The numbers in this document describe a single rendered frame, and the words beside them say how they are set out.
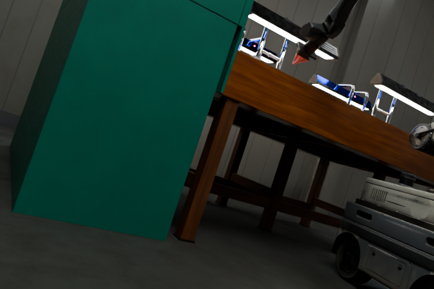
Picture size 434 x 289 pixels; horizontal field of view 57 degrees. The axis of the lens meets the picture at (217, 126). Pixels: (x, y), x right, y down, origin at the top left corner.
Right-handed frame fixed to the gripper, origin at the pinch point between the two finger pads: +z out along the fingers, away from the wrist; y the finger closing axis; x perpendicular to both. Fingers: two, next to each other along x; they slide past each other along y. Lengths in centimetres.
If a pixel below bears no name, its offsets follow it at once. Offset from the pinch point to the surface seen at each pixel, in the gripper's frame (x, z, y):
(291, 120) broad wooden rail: 29.3, 7.4, 0.9
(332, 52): -26.1, 0.4, -33.4
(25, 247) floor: 95, 20, 90
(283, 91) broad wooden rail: 21.7, 1.0, 9.6
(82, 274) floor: 103, 11, 78
